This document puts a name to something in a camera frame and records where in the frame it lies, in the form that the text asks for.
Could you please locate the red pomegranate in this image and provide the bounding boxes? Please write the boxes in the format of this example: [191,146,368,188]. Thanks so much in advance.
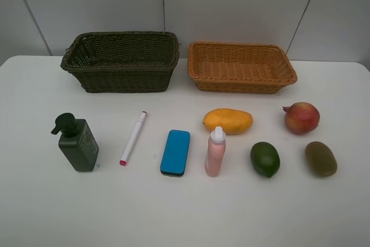
[283,102,320,135]

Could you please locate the pink bottle white cap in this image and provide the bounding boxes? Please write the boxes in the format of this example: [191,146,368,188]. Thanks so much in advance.
[205,126,226,177]

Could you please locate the brown kiwi fruit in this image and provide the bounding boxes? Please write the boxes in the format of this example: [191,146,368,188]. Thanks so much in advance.
[305,141,338,177]

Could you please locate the blue whiteboard eraser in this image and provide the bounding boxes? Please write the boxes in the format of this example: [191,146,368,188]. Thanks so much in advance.
[160,130,190,176]

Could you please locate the orange wicker basket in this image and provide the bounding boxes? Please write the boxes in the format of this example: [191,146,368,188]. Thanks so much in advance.
[187,42,298,94]

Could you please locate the dark green pump bottle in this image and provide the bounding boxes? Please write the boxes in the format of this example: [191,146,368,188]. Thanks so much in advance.
[51,113,99,172]

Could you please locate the yellow mango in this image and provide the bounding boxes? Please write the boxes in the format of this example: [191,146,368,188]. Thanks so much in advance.
[202,108,253,135]

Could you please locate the white marker pink caps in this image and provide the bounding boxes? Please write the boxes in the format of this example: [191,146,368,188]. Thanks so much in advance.
[120,111,147,166]

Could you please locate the green avocado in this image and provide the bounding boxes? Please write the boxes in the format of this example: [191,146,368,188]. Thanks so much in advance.
[250,142,280,178]

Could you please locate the dark brown wicker basket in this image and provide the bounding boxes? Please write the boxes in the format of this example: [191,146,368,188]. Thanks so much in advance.
[61,31,180,93]

